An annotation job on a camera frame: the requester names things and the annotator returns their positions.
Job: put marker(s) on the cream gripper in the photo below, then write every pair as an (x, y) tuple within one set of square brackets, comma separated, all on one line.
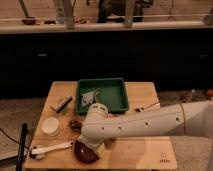
[(98, 147)]

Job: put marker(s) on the dark red bowl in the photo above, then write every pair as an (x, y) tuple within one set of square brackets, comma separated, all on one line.
[(84, 154)]

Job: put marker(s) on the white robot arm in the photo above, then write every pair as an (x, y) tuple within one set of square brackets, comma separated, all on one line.
[(190, 119)]

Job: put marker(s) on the green plastic tray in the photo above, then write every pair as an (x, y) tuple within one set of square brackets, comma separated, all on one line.
[(113, 94)]

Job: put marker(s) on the brown pine cone cluster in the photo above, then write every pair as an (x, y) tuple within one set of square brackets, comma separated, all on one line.
[(75, 125)]

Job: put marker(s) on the white round container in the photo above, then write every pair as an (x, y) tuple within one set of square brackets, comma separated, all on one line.
[(50, 126)]

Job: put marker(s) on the dark rectangular block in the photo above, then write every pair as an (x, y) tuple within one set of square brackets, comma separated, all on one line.
[(58, 107)]

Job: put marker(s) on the black stand pole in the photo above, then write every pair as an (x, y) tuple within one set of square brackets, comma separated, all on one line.
[(22, 147)]

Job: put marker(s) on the red bowl on shelf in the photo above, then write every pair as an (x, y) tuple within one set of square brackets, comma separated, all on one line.
[(29, 21)]

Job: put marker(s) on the white handled brush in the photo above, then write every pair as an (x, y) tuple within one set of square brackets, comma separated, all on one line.
[(39, 152)]

